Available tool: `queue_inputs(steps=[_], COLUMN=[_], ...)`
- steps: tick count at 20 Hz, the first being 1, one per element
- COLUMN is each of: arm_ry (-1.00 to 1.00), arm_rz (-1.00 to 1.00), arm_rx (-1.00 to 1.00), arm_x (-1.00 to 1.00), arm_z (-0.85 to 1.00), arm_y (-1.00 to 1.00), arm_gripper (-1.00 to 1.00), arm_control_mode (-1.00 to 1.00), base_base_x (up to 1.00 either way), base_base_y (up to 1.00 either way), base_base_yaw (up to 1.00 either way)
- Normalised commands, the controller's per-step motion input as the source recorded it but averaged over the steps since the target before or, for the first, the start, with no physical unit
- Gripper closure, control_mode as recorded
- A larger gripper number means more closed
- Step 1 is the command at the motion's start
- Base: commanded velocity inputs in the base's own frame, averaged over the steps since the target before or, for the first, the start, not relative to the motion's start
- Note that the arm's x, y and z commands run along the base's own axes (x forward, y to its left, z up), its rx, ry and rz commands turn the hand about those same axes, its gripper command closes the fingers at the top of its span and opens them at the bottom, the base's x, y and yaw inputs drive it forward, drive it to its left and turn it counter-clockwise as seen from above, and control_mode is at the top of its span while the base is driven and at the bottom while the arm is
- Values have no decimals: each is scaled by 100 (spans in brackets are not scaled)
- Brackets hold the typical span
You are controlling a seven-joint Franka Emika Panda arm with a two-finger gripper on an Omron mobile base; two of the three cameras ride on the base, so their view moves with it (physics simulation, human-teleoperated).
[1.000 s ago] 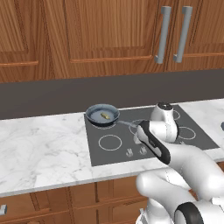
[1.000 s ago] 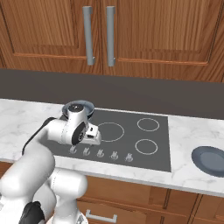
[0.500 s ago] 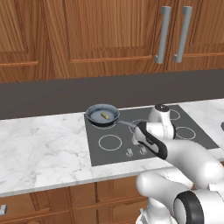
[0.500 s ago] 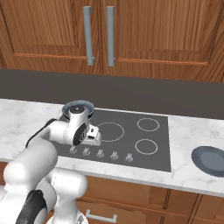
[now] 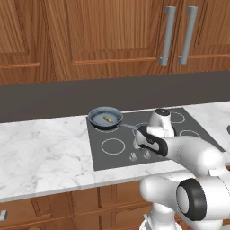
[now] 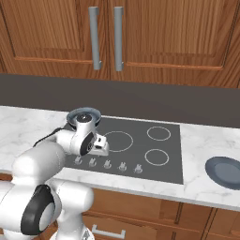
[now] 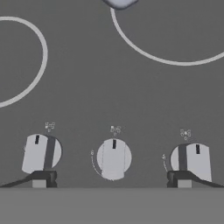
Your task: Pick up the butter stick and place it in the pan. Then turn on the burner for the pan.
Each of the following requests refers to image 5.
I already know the dark grey frying pan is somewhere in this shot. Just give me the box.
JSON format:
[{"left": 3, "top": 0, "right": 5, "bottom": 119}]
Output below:
[{"left": 87, "top": 106, "right": 141, "bottom": 132}]

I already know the black glass hob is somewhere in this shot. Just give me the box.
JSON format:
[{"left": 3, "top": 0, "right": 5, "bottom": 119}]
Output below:
[{"left": 86, "top": 106, "right": 226, "bottom": 172}]

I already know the wooden base cabinet front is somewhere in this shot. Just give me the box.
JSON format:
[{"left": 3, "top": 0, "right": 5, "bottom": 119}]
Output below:
[
  {"left": 71, "top": 179, "right": 154, "bottom": 230},
  {"left": 0, "top": 191, "right": 74, "bottom": 230}
]

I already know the wooden wall cupboard door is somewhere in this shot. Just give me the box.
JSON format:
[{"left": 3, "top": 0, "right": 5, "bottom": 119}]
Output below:
[
  {"left": 44, "top": 0, "right": 173, "bottom": 83},
  {"left": 170, "top": 0, "right": 230, "bottom": 75},
  {"left": 0, "top": 0, "right": 57, "bottom": 86}
]

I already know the grey bar cupboard handle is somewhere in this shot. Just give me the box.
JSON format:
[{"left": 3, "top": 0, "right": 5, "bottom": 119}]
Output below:
[
  {"left": 178, "top": 5, "right": 199, "bottom": 66},
  {"left": 158, "top": 5, "right": 177, "bottom": 66}
]

